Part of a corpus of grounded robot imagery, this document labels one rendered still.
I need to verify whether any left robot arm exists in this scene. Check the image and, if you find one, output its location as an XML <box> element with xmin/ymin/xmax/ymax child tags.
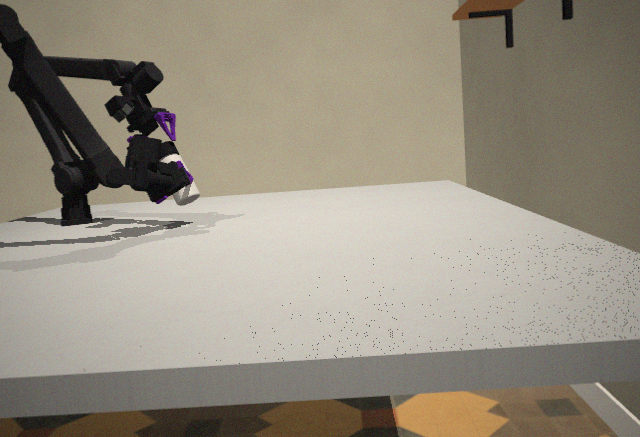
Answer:
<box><xmin>8</xmin><ymin>56</ymin><xmax>164</xmax><ymax>226</ymax></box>

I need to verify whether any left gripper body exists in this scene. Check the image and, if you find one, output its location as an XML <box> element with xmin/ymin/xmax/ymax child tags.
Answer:
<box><xmin>127</xmin><ymin>100</ymin><xmax>170</xmax><ymax>136</ymax></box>

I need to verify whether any black bottle cap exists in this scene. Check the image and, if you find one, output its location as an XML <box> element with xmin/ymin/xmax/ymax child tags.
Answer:
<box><xmin>160</xmin><ymin>141</ymin><xmax>179</xmax><ymax>159</ymax></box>

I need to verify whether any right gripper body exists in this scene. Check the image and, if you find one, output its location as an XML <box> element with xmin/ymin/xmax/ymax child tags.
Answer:
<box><xmin>147</xmin><ymin>161</ymin><xmax>190</xmax><ymax>202</ymax></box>

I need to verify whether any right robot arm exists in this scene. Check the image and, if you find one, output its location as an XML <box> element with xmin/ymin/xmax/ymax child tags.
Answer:
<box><xmin>0</xmin><ymin>4</ymin><xmax>172</xmax><ymax>192</ymax></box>

